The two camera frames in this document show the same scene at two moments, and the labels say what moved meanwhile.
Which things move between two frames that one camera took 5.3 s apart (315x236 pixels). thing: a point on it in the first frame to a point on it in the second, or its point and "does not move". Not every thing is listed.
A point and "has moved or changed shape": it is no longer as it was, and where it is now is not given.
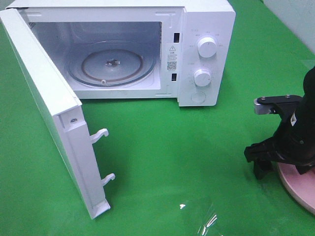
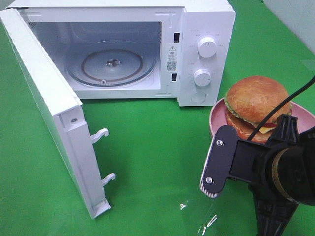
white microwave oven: (139, 49) does not move
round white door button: (198, 97) does not move
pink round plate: (301, 186) has moved or changed shape
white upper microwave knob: (207, 47) does not move
